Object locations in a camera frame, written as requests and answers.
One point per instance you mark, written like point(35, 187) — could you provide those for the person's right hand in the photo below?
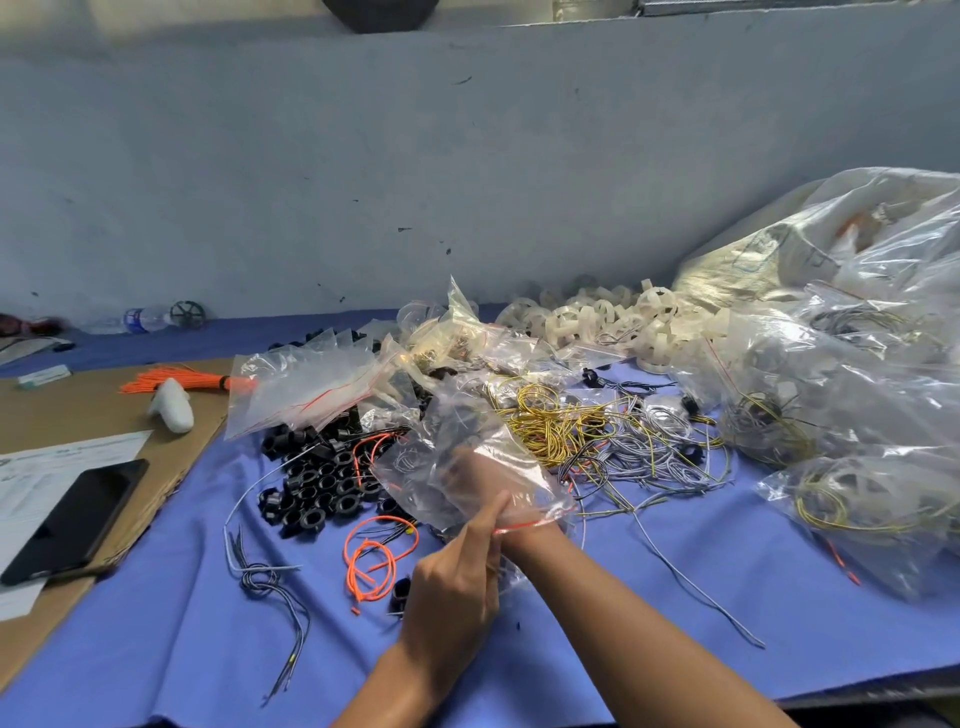
point(510, 488)

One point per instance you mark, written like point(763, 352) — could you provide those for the person's left hand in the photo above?
point(450, 608)

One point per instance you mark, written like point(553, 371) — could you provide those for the red-zip plastic bag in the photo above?
point(435, 450)

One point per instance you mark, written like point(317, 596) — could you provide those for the heap of plastic bags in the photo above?
point(465, 338)

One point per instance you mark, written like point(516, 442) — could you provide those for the pile of black plastic rings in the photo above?
point(315, 480)

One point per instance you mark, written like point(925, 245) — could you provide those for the pile of white plastic wheels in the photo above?
point(615, 318)

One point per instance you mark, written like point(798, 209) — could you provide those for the stack of plastic bags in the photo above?
point(308, 383)

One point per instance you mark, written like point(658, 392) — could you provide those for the pile of large plastic bags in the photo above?
point(840, 345)

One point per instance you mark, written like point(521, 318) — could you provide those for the person's right forearm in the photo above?
point(645, 645)

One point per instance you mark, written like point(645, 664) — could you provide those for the blue cloth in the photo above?
point(135, 645)

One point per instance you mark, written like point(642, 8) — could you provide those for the white handheld device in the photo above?
point(173, 407)

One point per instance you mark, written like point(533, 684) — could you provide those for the orange tie bundle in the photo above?
point(180, 380)

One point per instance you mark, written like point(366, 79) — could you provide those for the black round wheel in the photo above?
point(188, 315)

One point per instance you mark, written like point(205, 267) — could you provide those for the black smartphone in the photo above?
point(72, 522)

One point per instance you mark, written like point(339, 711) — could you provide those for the brown cardboard sheet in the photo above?
point(90, 413)

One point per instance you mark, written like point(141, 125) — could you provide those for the clear plastic water bottle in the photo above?
point(128, 320)

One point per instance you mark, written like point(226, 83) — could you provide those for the white paper sheet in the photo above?
point(45, 458)

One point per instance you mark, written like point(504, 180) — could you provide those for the small white label card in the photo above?
point(44, 375)

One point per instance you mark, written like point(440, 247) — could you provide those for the black round object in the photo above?
point(381, 14)

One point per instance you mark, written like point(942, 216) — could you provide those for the window frame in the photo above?
point(735, 6)

